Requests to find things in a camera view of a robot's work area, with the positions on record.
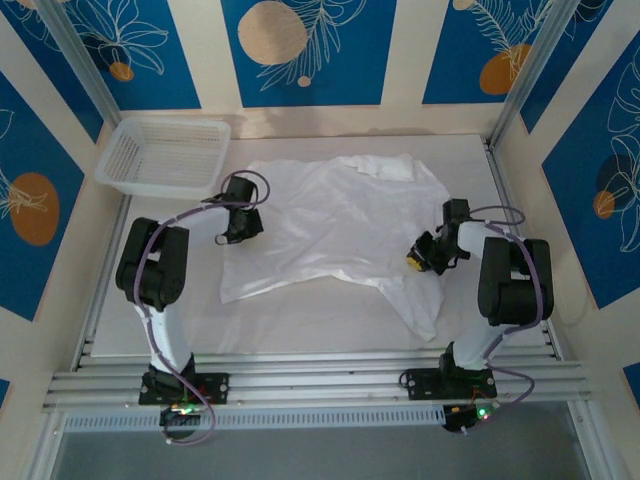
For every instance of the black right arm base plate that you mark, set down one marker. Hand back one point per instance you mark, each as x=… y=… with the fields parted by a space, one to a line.
x=417 y=384

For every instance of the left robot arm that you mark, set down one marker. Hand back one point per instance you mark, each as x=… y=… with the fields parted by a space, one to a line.
x=165 y=330

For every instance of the aluminium mounting rail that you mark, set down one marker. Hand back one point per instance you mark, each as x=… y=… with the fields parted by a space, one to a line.
x=320 y=375

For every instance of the white plastic mesh basket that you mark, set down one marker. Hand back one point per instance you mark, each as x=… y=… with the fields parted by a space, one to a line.
x=165 y=155

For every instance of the aluminium side rail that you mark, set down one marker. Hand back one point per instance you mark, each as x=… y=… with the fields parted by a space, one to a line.
x=94 y=310
x=507 y=200

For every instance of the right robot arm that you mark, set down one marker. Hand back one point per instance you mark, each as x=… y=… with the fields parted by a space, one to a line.
x=515 y=280

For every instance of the white t-shirt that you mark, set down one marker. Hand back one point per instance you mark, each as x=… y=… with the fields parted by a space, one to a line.
x=330 y=225

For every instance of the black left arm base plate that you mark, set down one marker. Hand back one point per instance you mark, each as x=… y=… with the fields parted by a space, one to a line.
x=215 y=387

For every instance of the aluminium frame post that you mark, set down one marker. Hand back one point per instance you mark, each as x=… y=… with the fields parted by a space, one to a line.
x=80 y=65
x=537 y=65

